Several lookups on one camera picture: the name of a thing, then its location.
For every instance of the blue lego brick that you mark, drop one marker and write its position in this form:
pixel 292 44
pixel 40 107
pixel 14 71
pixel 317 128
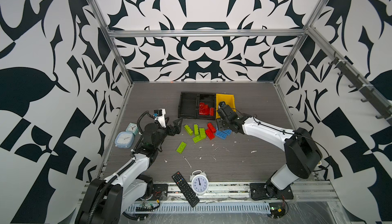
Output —
pixel 221 135
pixel 227 132

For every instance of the black bin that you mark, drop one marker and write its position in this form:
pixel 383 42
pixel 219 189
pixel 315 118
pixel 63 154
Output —
pixel 210 100
pixel 188 105

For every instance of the red lego brick cluster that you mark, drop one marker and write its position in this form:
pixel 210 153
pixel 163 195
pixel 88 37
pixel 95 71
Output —
pixel 211 130

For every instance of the green lego brick left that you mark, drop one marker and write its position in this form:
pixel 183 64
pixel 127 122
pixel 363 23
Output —
pixel 188 130

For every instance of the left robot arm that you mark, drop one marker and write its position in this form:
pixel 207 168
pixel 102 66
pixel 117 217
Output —
pixel 107 199

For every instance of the red arch lego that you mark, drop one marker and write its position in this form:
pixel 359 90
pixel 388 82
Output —
pixel 204 109

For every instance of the white cable duct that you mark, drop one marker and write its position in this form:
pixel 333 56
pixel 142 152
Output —
pixel 209 208

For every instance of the white twin-bell alarm clock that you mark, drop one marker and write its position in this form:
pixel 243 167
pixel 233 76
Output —
pixel 199 182

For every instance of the black middle bin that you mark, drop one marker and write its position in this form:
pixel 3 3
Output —
pixel 210 100

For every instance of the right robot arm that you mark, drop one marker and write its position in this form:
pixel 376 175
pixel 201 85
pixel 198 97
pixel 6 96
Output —
pixel 301 152

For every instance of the black remote control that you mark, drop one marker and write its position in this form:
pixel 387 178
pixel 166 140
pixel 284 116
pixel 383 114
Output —
pixel 185 189

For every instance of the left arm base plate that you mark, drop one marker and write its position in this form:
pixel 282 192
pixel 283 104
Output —
pixel 157 191

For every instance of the blue square clock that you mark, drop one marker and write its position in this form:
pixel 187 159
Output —
pixel 124 140

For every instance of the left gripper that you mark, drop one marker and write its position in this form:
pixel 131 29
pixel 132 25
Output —
pixel 175 129

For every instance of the black left bin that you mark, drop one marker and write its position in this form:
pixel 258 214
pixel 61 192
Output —
pixel 188 105

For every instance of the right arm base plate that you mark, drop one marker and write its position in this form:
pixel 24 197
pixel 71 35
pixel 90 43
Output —
pixel 261 191

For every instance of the lone green lego brick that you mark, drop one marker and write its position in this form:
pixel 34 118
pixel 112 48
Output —
pixel 180 149

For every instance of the wall hook rail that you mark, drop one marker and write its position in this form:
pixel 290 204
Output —
pixel 359 83

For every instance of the green lego brick right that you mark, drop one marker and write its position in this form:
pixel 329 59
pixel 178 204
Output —
pixel 201 136

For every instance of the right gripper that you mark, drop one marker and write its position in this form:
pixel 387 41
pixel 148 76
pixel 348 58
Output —
pixel 218 123

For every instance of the green lego brick upright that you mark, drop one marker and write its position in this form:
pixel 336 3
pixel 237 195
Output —
pixel 196 130

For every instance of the small green square clock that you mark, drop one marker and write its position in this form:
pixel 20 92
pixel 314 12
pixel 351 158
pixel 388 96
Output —
pixel 132 128

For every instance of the yellow bin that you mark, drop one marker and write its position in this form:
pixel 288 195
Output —
pixel 228 99

